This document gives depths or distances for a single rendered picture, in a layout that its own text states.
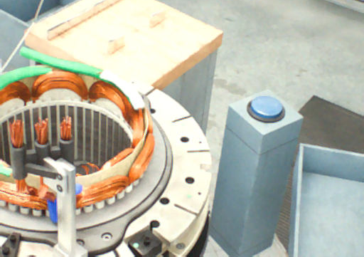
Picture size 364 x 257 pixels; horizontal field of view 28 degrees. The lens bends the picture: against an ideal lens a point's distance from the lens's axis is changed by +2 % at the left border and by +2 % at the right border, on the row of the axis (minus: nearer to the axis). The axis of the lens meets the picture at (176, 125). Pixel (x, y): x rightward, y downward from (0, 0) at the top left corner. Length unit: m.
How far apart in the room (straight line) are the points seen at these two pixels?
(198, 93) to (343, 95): 1.78
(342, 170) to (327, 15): 2.41
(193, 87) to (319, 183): 0.26
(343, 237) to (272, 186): 0.21
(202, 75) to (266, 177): 0.18
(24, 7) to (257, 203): 0.47
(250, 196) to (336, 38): 2.18
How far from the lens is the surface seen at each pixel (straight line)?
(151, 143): 0.72
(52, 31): 0.98
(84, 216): 0.69
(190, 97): 1.04
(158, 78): 0.92
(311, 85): 2.81
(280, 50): 2.97
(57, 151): 0.59
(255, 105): 0.94
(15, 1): 1.14
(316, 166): 0.88
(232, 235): 1.06
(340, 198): 0.86
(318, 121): 2.62
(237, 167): 0.98
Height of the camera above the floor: 1.61
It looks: 40 degrees down
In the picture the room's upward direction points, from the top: 6 degrees clockwise
